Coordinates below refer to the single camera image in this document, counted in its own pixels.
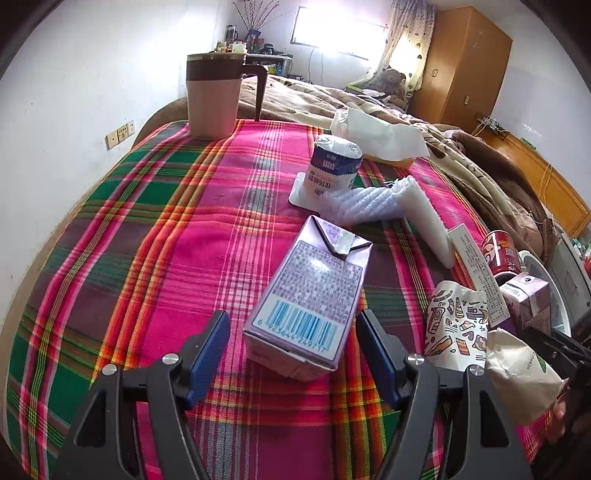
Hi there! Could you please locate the brown teddy bear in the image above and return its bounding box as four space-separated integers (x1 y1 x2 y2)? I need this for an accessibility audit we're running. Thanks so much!
369 68 409 109

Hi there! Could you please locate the wooden headboard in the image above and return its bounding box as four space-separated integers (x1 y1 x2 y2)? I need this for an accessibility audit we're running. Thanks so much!
480 129 591 238

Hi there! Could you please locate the pink green plaid blanket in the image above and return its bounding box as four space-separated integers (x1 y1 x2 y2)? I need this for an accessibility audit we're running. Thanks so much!
7 119 555 480

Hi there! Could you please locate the brown paper bag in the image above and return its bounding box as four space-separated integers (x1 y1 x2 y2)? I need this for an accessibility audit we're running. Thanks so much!
485 327 565 426

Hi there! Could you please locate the white blue yogurt cup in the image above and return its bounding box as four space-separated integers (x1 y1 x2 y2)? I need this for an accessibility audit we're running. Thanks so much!
288 135 364 207

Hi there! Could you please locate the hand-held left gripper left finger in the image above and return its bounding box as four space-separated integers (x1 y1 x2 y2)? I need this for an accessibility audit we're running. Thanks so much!
52 310 232 480

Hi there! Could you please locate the white slim box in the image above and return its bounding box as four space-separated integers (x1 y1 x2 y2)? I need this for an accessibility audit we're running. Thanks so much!
447 224 511 329

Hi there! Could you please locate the grey nightstand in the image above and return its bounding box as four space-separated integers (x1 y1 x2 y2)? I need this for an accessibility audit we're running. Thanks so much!
549 233 591 333

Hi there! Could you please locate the cluttered shelf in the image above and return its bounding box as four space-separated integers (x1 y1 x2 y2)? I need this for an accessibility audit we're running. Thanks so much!
215 25 296 77

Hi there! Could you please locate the window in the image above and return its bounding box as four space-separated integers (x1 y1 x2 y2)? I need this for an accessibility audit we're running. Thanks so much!
291 7 391 61

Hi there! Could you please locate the patterned paper bag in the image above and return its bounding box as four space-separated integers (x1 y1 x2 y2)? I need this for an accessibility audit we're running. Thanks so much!
424 280 490 372

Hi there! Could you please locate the wooden wardrobe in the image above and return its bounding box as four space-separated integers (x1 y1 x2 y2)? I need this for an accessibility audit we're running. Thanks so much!
409 6 514 134

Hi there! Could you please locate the white plastic bin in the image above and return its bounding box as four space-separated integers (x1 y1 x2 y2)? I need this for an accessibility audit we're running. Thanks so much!
517 249 575 337

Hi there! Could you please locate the brown beige blanket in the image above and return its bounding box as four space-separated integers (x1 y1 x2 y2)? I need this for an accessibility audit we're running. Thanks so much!
240 74 555 259

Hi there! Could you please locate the red drink can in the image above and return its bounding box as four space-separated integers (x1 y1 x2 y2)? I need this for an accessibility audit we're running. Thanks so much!
481 231 525 278

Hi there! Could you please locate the small purple carton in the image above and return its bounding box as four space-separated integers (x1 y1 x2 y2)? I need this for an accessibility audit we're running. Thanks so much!
501 272 551 333

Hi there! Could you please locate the lavender foam net sleeve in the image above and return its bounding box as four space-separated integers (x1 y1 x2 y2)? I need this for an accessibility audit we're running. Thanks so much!
320 185 407 227

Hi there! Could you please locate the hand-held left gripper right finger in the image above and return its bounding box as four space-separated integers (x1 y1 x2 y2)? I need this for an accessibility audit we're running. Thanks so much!
355 308 536 480

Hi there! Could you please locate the white foam sleeve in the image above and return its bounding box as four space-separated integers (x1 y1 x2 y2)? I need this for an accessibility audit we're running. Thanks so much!
392 178 455 269

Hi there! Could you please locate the vase with dry branches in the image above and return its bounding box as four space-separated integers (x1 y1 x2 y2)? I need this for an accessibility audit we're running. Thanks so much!
231 0 278 51

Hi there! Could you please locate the white power strip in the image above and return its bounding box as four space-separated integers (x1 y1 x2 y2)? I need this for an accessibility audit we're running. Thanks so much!
475 113 506 132

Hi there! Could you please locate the beige wall socket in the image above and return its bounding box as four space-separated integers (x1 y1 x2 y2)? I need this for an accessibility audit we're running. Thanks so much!
105 120 136 151

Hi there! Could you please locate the white tissue pack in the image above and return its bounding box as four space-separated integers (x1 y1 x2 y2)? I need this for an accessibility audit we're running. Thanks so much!
330 108 431 162

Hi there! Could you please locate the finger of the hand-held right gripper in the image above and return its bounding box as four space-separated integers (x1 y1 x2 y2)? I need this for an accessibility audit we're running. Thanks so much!
525 327 591 371

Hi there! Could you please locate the patterned curtain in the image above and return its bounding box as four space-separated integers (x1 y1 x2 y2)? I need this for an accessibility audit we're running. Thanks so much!
369 0 437 93

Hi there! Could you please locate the purple milk carton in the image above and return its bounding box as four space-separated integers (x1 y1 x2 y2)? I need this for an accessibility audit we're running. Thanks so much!
242 215 374 383

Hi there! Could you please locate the person's right hand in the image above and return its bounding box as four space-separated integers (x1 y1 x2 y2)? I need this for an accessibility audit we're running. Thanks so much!
550 379 572 445

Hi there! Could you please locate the pink mug with brown lid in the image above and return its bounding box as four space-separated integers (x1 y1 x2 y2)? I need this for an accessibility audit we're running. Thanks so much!
186 52 269 140

